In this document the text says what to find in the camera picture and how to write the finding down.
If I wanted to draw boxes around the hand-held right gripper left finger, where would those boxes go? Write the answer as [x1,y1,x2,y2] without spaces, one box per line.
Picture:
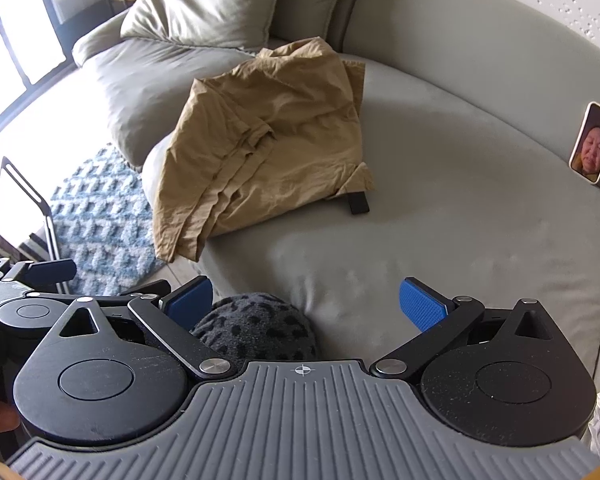
[55,276,238,381]

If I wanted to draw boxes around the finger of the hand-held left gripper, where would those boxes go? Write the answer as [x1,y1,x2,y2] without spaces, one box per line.
[31,281,172,305]
[9,258,77,288]

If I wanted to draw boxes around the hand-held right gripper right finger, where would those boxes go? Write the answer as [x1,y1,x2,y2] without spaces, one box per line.
[369,277,553,380]

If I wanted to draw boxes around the tan pants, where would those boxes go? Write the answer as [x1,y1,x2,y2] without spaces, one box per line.
[151,36,376,263]

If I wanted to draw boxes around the blue and white rug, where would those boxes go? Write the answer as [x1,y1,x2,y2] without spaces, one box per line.
[50,145,168,296]

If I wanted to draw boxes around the grey fabric sofa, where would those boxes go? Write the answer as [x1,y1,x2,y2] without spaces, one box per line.
[72,0,600,396]

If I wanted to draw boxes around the black framed window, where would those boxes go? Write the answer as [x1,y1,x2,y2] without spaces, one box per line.
[0,0,101,133]

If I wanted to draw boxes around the phone in white case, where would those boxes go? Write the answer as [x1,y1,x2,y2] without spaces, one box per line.
[569,101,600,187]

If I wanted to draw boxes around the grey throw cushion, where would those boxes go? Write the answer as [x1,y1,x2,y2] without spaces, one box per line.
[121,0,277,54]

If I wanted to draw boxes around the grey sofa back cushion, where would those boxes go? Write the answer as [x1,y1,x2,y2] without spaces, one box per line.
[267,0,353,48]

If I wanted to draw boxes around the black metal frame stand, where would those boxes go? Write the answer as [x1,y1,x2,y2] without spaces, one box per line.
[0,156,62,292]

